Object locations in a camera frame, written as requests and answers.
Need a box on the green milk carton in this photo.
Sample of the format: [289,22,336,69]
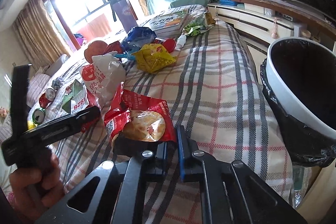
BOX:
[62,80,83,114]

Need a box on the red chip bag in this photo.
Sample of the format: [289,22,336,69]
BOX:
[104,82,177,143]

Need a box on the yellow snack bag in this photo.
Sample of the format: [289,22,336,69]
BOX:
[132,44,177,74]

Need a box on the white trash bin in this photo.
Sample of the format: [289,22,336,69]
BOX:
[266,37,335,139]

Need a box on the person's left hand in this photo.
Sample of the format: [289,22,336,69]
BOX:
[8,152,66,222]

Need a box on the green soda can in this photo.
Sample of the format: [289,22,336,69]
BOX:
[32,108,46,125]

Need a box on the crushed red can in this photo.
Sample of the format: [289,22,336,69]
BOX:
[39,88,56,109]

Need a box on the crumpled foil ball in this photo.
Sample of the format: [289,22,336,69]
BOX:
[51,77,64,92]

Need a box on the red apple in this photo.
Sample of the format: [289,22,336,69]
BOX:
[84,40,108,64]

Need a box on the plaid blanket table cover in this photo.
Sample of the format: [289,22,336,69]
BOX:
[45,20,293,223]

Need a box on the red crumpled wrapper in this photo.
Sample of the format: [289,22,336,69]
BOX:
[104,41,123,54]

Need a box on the blue crumpled wrapper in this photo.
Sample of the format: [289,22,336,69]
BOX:
[121,27,157,52]

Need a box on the small white bottle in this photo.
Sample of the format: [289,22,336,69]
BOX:
[175,34,187,50]

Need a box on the red round lid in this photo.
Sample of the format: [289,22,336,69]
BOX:
[162,39,176,53]

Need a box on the purple thermos bottle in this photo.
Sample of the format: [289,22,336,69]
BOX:
[108,0,138,33]

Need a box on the white TV cabinet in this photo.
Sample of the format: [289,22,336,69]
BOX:
[207,3,307,43]

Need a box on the green snack wrapper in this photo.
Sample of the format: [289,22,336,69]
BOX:
[182,12,216,37]

